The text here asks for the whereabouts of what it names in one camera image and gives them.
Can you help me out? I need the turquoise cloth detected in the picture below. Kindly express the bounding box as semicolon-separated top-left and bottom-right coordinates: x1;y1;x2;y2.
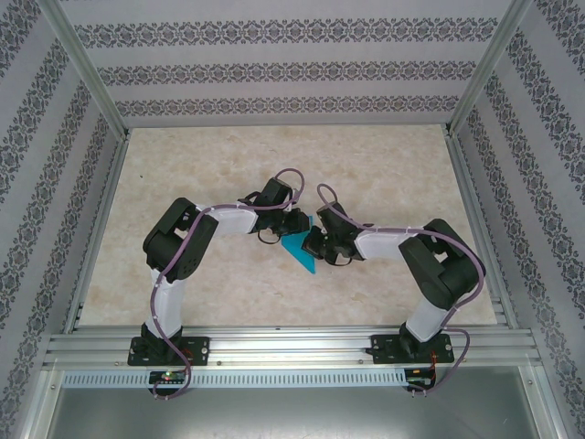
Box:
280;217;318;276

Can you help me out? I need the grey metal sheet tray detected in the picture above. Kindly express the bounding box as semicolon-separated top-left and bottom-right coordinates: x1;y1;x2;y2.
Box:
27;368;563;439

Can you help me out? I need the controller board with green light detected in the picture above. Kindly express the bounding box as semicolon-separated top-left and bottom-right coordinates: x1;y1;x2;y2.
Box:
149;370;186;385

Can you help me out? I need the left black wrist camera box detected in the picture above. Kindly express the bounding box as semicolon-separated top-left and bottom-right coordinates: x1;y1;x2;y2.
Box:
260;177;293;211

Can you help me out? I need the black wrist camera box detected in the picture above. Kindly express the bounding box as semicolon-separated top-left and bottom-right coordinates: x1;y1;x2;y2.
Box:
317;200;356;239
260;177;293;211

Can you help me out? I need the right black wrist camera box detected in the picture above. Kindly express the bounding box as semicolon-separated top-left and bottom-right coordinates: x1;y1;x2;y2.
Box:
317;200;356;239

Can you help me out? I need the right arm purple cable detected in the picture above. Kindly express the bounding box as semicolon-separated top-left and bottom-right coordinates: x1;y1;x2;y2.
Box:
317;183;486;399

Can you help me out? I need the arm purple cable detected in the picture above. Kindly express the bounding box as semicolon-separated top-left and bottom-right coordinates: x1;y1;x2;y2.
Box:
317;183;486;399
149;167;306;402

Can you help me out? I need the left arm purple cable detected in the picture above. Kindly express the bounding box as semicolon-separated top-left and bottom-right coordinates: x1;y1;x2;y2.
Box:
149;167;306;402

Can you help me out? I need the aluminium mounting rail beam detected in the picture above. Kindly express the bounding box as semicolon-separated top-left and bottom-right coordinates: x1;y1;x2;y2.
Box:
43;327;543;369

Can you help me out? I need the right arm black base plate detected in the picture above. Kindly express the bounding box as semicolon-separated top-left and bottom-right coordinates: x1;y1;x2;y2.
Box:
370;333;455;366

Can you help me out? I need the grey slotted cable duct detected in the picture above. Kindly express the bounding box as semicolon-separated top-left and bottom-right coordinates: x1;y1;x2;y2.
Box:
61;369;408;390

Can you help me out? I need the right aluminium side rail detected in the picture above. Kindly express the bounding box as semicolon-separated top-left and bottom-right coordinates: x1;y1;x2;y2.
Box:
445;130;520;330

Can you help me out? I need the aluminium side rail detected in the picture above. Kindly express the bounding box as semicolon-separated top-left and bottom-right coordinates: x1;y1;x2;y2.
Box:
445;130;520;330
61;132;133;333

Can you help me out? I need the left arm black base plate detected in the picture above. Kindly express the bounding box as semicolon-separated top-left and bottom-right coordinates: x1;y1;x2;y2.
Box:
129;337;211;368

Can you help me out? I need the left aluminium side rail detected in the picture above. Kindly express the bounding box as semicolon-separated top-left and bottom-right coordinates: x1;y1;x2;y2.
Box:
61;132;133;333

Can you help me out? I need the right aluminium frame post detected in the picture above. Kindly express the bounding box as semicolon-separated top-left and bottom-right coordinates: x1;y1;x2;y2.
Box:
445;0;536;138

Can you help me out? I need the aluminium frame post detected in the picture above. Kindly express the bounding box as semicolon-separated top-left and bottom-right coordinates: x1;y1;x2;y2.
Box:
445;0;536;138
40;0;132;138

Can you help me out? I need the left aluminium frame post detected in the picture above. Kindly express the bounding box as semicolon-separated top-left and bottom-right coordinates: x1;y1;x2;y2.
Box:
40;0;132;138

